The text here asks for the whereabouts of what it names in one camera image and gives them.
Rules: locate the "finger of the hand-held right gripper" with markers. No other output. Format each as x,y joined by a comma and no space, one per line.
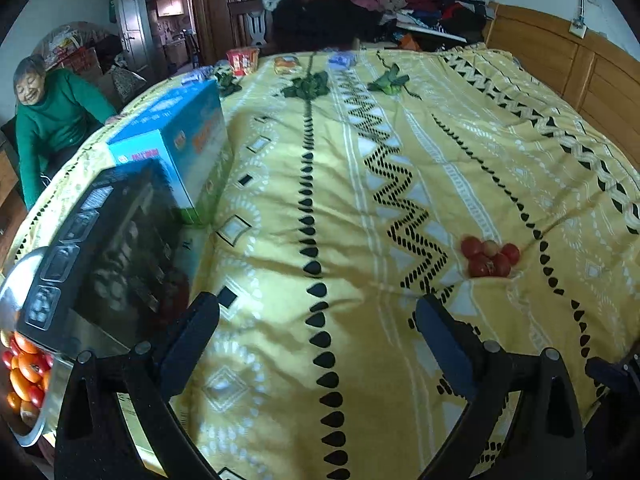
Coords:
612,375

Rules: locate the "blue printed carton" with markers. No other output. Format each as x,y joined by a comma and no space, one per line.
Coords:
175,140

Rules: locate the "leafy green vegetable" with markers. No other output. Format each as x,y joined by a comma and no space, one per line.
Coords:
305,85
227,82
389,81

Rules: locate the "orange snack packet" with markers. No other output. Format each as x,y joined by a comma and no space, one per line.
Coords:
286,64

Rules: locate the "wooden wardrobe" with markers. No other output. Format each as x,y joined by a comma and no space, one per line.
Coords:
220,5

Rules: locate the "red snack packet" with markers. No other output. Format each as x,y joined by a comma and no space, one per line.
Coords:
243,60

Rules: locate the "white wall socket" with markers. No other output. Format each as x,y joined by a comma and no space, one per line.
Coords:
578,26

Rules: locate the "pile of bags and boxes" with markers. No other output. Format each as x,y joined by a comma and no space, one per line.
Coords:
75,50

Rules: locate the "dark wooden door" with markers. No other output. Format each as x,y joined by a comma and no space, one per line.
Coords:
129,15

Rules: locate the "wooden television cabinet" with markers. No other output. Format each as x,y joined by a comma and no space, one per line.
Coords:
6,195

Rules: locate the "black printed carton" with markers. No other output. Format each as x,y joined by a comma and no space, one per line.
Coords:
105,270

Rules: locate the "heap of oranges and tomatoes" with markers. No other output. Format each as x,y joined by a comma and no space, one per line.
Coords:
27,380

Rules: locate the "metal bowl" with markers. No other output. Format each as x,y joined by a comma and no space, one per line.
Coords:
20,280

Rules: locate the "brown longan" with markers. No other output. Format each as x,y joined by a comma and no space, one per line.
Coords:
490,247

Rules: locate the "yellow patterned blanket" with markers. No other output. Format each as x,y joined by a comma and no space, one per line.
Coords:
350,185

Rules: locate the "wooden headboard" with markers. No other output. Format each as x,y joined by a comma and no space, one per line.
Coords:
575,75

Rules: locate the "wooden chair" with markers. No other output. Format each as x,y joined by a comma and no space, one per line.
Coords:
252,27

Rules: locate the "small blue white packet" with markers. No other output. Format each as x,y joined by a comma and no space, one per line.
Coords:
197,76

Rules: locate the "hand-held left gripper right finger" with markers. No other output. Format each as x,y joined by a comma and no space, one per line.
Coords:
442,345

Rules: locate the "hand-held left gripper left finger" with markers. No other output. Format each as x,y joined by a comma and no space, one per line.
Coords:
192,340

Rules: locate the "blue snack packet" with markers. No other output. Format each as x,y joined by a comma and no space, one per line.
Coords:
342,59

